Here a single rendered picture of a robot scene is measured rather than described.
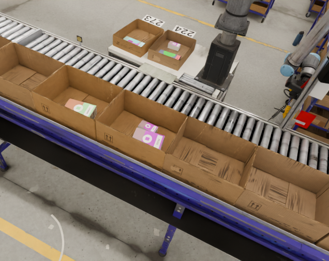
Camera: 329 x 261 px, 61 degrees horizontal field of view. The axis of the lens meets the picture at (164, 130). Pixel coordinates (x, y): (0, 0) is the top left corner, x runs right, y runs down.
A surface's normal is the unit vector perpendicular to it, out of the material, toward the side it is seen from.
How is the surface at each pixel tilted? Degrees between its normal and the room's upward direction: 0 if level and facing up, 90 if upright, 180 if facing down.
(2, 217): 0
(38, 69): 89
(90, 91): 89
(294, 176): 89
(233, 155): 89
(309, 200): 1
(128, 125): 1
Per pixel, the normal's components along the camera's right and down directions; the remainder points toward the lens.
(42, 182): 0.14, -0.66
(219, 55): -0.46, 0.62
